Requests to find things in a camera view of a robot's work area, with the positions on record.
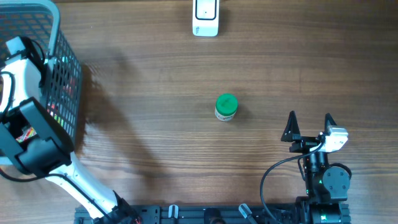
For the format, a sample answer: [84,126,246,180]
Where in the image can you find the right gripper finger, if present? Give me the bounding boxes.
[280,111,301,142]
[325,113,336,131]

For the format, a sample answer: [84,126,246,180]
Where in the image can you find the green lid jar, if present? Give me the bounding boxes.
[215,93,239,121]

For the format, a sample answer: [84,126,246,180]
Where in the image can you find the Haribo gummy candy bag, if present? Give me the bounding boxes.
[16,127,37,142]

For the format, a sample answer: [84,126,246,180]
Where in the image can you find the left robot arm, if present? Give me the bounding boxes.
[1,36,140,223]

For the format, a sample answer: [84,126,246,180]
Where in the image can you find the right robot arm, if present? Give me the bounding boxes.
[280,111,352,223]

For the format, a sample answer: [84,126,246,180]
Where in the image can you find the white barcode scanner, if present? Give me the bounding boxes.
[192,0,220,37]

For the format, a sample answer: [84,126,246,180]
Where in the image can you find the grey plastic mesh basket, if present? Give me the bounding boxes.
[1,1,83,143]

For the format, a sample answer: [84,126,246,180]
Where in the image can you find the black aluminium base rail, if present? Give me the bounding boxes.
[73,203,352,224]

